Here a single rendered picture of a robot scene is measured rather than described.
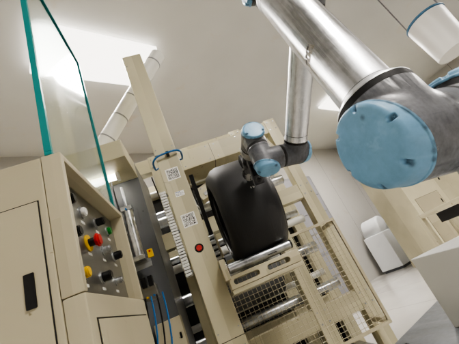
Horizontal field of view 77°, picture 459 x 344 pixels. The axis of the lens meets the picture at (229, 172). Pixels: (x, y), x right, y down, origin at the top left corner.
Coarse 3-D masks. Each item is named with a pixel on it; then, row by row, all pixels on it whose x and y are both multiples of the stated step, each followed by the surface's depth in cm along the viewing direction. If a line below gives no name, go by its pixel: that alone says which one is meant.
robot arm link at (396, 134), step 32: (256, 0) 77; (288, 0) 67; (288, 32) 66; (320, 32) 59; (320, 64) 58; (352, 64) 53; (384, 64) 52; (352, 96) 50; (384, 96) 46; (416, 96) 44; (448, 96) 45; (352, 128) 48; (384, 128) 42; (416, 128) 40; (448, 128) 42; (352, 160) 50; (384, 160) 44; (416, 160) 41; (448, 160) 43
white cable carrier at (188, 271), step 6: (162, 192) 161; (162, 198) 160; (168, 204) 158; (168, 210) 157; (168, 216) 155; (174, 222) 155; (174, 228) 153; (174, 234) 151; (174, 240) 150; (180, 240) 150; (180, 246) 149; (180, 252) 149; (180, 258) 146; (186, 258) 146; (186, 264) 145; (186, 270) 144; (192, 270) 145; (186, 276) 143
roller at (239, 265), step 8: (288, 240) 144; (272, 248) 141; (280, 248) 142; (288, 248) 143; (248, 256) 141; (256, 256) 140; (264, 256) 140; (272, 256) 141; (232, 264) 138; (240, 264) 138; (248, 264) 138; (232, 272) 137
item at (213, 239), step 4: (208, 236) 191; (212, 236) 191; (216, 236) 190; (212, 240) 189; (216, 240) 190; (212, 244) 189; (216, 244) 201; (216, 248) 188; (220, 248) 186; (216, 252) 186; (220, 252) 190; (216, 256) 198; (220, 256) 186
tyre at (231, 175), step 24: (216, 168) 159; (240, 168) 150; (216, 192) 144; (240, 192) 140; (264, 192) 140; (216, 216) 183; (240, 216) 136; (264, 216) 138; (240, 240) 138; (264, 240) 141
